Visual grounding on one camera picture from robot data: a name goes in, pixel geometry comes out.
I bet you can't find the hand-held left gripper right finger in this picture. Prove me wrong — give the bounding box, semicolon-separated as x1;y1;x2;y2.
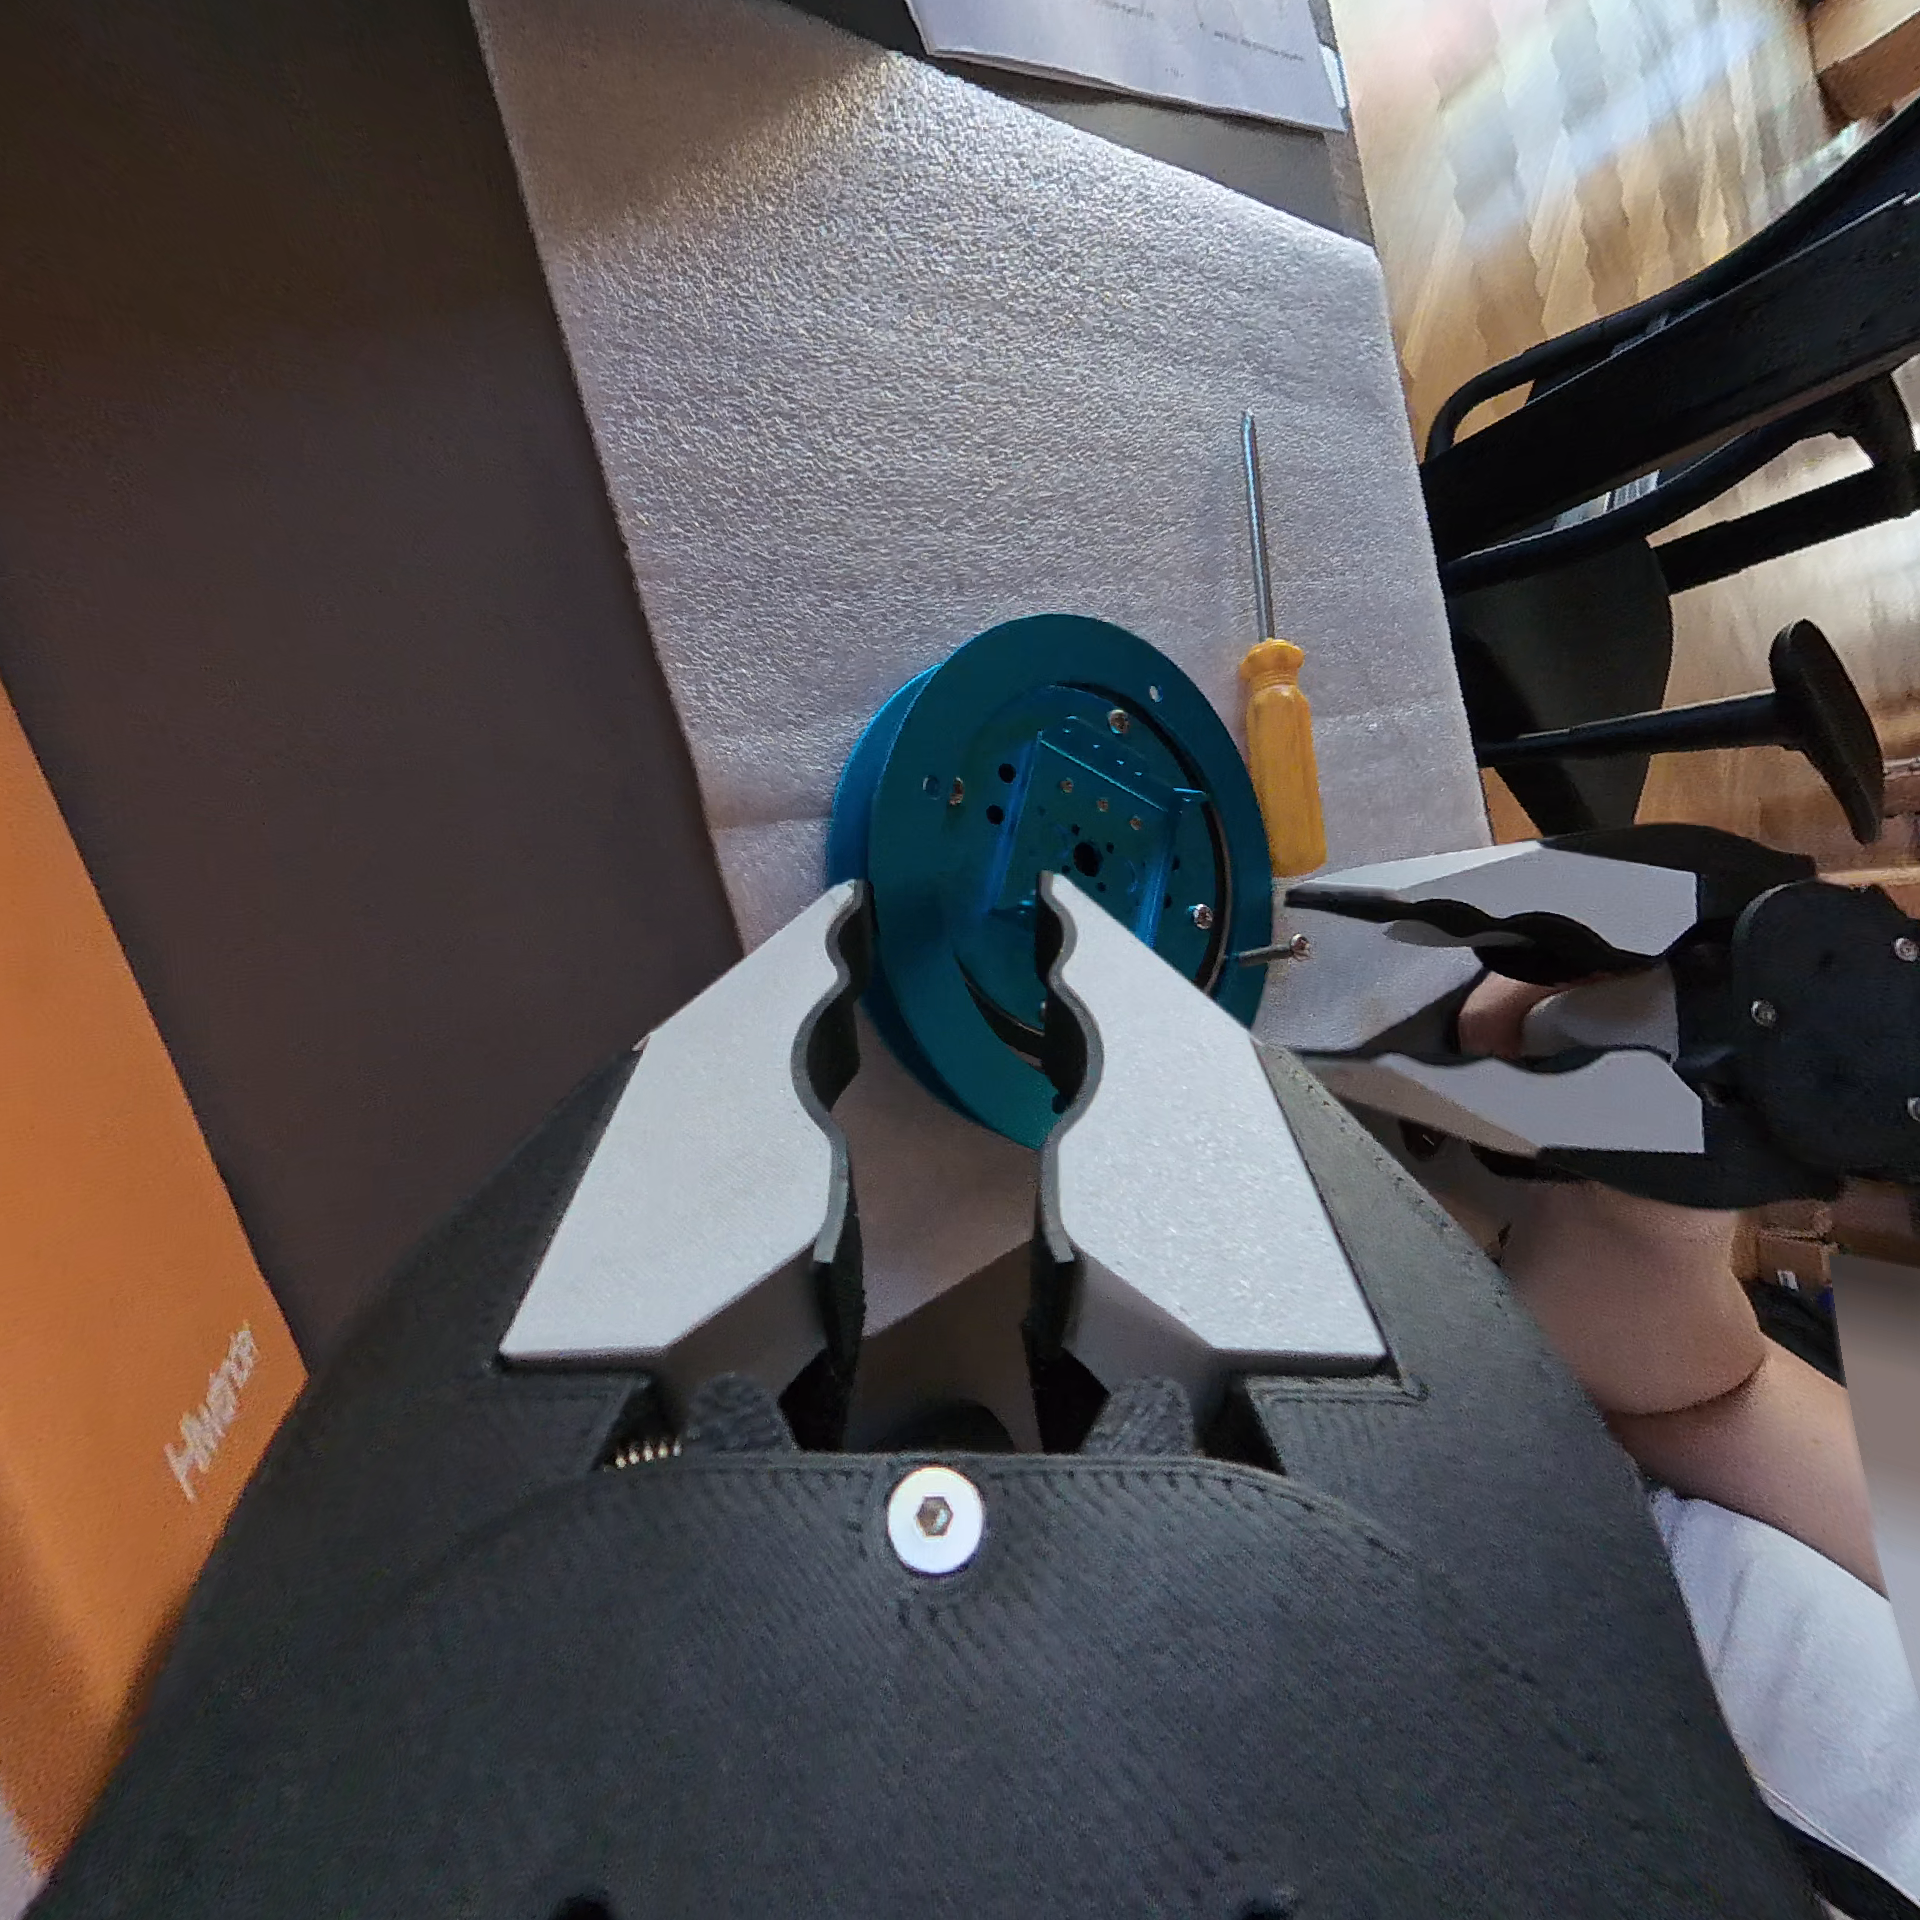
1030;872;1391;1400

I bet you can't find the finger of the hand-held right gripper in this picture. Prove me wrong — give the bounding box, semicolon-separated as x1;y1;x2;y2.
1299;1042;1715;1160
1284;838;1706;983

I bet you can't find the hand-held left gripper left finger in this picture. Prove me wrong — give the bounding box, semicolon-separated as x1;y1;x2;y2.
500;878;877;1400

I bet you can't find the yellow-handled screwdriver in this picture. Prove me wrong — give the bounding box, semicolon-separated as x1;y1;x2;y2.
1235;412;1330;878

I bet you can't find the blue round metal base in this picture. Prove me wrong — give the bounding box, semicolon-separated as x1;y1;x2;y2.
825;616;1278;1156

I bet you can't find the person's right forearm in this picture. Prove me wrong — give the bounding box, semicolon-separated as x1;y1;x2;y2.
1500;1169;1897;1595

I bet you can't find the grey desk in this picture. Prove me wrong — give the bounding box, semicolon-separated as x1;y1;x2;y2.
0;0;1502;1505

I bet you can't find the person's right hand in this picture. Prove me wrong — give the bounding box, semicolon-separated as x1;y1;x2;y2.
1447;966;1533;1058

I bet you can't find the black office chair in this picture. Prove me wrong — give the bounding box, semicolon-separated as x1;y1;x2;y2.
1415;107;1920;847

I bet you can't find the orange kit box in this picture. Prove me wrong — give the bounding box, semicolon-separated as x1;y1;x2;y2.
0;682;310;1878

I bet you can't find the person's white hoodie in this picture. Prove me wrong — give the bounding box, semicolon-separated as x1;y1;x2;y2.
1649;1485;1920;1914

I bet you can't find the white foam sheet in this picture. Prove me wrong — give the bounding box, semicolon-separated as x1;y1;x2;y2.
470;0;1494;1342

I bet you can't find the open instruction booklet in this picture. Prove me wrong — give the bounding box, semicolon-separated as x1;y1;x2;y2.
909;0;1352;139

